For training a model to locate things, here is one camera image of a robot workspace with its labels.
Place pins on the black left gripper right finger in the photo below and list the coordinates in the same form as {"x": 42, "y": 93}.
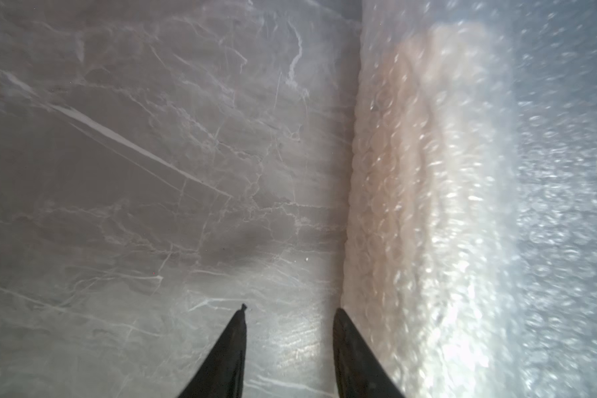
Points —
{"x": 358, "y": 373}

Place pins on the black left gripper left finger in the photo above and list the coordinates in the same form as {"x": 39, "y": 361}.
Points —
{"x": 221, "y": 374}

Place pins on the clear bubble wrap sheet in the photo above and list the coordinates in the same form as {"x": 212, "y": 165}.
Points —
{"x": 550, "y": 48}

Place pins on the white fluted vase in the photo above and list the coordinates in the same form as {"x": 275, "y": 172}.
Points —
{"x": 429, "y": 250}

